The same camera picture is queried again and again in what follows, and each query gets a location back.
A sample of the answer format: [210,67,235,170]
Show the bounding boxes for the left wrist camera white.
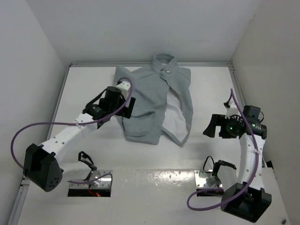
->
[116,81,131,95]

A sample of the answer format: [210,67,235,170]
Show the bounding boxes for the grey zip jacket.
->
[113,53,193,147]

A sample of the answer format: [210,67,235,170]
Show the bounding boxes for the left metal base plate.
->
[69,170,113,190]

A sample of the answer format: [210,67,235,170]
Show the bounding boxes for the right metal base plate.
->
[194,169,223,189]

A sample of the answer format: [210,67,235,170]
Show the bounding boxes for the metal base plate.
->
[194,169,223,189]
[69,170,113,190]

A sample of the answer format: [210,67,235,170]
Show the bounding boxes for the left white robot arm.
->
[23,81,135,192]

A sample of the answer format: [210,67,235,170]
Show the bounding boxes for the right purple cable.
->
[187,88,261,210]

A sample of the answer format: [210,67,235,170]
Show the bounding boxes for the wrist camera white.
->
[116,81,131,95]
[224,101,240,119]

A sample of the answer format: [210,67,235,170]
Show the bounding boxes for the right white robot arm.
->
[203,102,272,223]

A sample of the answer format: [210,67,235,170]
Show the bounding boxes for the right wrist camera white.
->
[224,101,240,119]

